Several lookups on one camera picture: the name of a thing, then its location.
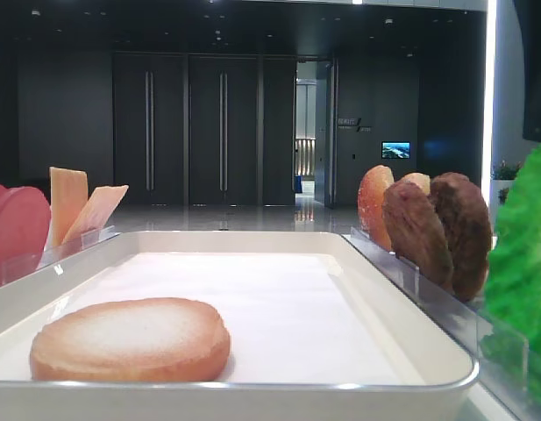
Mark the clear acrylic rack left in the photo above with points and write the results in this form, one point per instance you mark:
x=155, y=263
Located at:
x=21, y=266

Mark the wall display screen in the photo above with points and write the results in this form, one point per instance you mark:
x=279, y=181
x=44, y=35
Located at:
x=395, y=150

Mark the brown meat patty inner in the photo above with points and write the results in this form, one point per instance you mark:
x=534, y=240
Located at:
x=416, y=232

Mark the bread slice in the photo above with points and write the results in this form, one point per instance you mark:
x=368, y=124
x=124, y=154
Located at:
x=161, y=339
x=370, y=200
x=421, y=180

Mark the black double doors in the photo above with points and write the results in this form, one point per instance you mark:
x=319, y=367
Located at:
x=204, y=129

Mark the orange cheese slice outer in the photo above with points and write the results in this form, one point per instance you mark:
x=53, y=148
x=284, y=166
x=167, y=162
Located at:
x=69, y=193

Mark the orange cheese slice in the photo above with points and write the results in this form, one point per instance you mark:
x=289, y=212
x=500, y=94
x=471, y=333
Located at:
x=69, y=193
x=96, y=212

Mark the orange cheese slice inner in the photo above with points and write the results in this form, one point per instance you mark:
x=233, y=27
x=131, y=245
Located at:
x=96, y=212

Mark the green lettuce leaf in rack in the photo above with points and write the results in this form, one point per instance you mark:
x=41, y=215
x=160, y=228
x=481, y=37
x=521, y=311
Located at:
x=513, y=291

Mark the clear acrylic rack right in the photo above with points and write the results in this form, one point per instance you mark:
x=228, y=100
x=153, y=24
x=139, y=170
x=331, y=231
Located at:
x=432, y=289

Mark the potted green plant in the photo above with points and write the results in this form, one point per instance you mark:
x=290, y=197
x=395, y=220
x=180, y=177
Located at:
x=503, y=175

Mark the white metal tray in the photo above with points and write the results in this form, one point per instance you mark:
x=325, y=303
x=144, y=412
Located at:
x=317, y=332

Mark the black monitor corner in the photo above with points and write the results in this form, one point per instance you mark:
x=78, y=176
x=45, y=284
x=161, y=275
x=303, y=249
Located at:
x=529, y=18

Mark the brown meat patty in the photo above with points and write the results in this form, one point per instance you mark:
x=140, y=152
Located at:
x=464, y=215
x=416, y=232

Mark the clear acrylic rack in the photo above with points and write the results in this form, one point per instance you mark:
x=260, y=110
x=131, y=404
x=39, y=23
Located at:
x=432, y=289
x=21, y=266

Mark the brown meat patty outer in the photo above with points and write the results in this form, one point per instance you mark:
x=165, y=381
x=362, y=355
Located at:
x=464, y=215

